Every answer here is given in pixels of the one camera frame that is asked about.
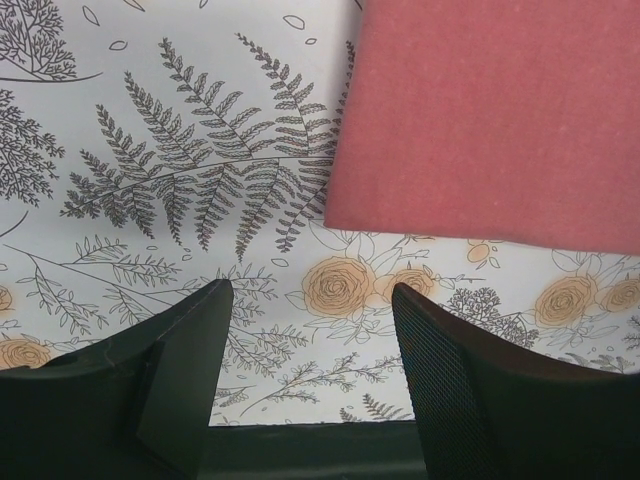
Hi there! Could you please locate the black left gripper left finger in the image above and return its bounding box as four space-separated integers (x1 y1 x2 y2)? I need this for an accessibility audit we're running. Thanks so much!
1 280 233 479

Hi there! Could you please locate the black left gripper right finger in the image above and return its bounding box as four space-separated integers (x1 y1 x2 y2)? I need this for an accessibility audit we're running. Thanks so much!
392 283 639 479

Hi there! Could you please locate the pink t-shirt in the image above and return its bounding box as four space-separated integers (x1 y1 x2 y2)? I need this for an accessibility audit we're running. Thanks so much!
325 1 639 255

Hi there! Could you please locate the floral tablecloth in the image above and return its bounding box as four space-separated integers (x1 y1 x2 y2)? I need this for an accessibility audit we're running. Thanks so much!
1 1 639 426

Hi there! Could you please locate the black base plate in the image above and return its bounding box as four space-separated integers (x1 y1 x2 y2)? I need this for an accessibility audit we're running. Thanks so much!
198 421 428 480

